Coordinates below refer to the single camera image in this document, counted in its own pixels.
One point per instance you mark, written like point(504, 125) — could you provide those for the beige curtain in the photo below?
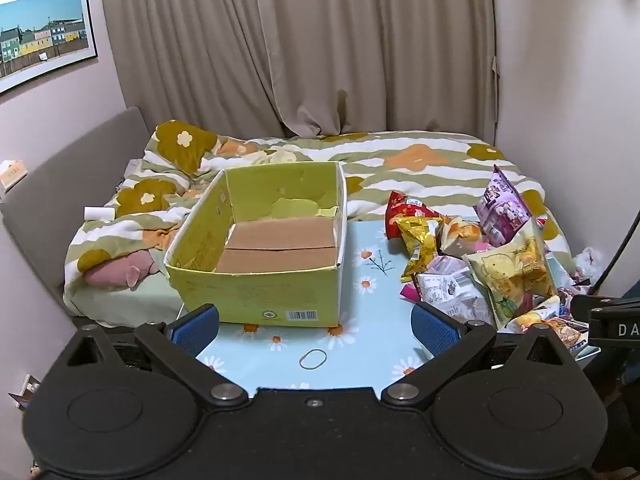
point(300, 45)

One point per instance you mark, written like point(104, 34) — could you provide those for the grey bed headboard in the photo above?
point(60, 170)

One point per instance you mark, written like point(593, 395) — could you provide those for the purple snack packet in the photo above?
point(500, 205)

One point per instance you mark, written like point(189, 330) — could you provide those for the yellow-green cardboard box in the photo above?
point(260, 300)

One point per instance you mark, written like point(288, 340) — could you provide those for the pink plush toy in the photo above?
point(117, 272)

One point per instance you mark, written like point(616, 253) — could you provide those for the floral striped blanket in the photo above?
point(425, 180)

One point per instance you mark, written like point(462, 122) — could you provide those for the gold snack packet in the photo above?
point(417, 245)

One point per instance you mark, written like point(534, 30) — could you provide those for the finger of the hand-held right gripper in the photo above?
point(582, 306)

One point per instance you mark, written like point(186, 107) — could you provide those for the tissue box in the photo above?
point(11, 174)

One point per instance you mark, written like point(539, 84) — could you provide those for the white plastic bag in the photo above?
point(589, 265)

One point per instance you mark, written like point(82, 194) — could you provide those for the pale yellow snack packet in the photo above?
point(510, 270)

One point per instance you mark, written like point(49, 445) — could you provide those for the white paper roll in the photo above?
point(98, 213)

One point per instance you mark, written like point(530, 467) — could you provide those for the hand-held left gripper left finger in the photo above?
point(200, 329)

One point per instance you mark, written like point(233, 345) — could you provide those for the wall poster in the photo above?
point(40, 35)

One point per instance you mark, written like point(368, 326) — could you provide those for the pile of small snack packets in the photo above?
point(450, 290)

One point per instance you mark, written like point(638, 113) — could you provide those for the red snack packet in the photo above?
point(401, 207)

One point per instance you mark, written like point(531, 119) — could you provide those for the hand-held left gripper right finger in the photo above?
point(433, 327)

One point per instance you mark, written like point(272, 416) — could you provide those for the orange and white snack packet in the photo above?
point(460, 235)

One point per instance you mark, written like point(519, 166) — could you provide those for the rubber band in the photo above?
point(300, 360)

